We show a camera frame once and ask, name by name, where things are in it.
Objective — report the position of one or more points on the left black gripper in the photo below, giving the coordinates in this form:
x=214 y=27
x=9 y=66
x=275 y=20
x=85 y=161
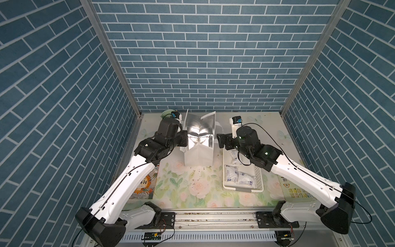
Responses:
x=182 y=134

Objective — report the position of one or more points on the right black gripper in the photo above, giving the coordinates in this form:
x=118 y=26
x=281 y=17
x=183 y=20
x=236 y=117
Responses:
x=228 y=137

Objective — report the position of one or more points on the ice pack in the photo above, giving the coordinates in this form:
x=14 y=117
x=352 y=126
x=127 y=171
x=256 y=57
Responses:
x=234 y=157
x=245 y=179
x=231 y=173

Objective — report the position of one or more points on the white insulated delivery bag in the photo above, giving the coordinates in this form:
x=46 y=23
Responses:
x=201 y=138

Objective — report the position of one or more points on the white plastic basket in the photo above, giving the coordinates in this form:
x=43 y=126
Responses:
x=242 y=167

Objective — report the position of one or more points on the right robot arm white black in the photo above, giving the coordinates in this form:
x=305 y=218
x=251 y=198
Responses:
x=334 y=203

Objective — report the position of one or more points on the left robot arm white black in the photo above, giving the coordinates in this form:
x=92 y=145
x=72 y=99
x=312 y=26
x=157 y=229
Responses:
x=104 y=221

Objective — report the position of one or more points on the green round object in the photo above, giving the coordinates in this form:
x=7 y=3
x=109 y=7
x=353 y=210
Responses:
x=167 y=113

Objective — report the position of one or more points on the floral table mat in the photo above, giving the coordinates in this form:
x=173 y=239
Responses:
x=181 y=187

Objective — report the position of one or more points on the colourful illustrated book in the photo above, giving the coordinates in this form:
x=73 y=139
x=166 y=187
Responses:
x=146 y=188

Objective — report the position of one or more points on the sticker sheet paper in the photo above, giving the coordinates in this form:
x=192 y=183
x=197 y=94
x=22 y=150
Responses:
x=294 y=193

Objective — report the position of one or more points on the green circuit board left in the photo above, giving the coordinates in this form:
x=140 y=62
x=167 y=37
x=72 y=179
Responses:
x=152 y=236

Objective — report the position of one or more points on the circuit board right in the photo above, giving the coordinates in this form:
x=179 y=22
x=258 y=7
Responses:
x=283 y=238

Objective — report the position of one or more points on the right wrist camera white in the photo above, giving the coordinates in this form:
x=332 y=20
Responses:
x=236 y=123

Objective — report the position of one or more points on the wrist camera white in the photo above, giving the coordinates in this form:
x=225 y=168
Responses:
x=176 y=115
x=236 y=123

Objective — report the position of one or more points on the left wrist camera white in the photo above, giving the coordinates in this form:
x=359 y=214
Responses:
x=176 y=115

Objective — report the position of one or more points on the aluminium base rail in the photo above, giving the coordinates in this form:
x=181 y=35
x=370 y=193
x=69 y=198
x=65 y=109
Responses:
x=224 y=227

